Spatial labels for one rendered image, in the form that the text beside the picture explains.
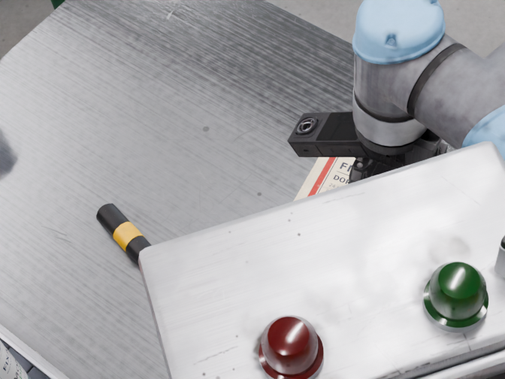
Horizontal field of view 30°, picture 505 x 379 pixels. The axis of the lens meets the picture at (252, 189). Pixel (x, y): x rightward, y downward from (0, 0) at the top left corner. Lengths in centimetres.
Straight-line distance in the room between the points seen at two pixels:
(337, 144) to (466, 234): 57
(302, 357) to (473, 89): 46
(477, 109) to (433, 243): 39
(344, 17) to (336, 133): 153
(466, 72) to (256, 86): 54
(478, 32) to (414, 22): 166
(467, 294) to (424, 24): 46
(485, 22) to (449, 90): 170
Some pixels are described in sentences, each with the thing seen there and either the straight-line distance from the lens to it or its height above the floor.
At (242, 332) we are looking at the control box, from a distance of 39.
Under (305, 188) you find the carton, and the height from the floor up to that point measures 90.
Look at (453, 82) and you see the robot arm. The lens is 80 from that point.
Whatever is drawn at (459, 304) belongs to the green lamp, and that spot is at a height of 149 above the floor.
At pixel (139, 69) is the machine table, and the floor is 83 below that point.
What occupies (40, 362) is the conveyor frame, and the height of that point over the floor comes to 88.
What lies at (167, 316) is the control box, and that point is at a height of 147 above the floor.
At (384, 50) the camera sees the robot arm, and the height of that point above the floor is 123.
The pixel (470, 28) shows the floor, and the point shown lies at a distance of 247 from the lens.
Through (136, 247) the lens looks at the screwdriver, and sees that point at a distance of 114.
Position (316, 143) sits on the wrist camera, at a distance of 98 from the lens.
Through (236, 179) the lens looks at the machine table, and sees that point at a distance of 120.
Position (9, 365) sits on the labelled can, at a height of 101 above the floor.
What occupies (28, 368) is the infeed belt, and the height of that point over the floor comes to 88.
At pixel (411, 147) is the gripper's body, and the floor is 108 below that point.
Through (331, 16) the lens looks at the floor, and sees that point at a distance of 250.
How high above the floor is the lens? 183
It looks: 57 degrees down
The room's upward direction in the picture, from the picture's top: 11 degrees counter-clockwise
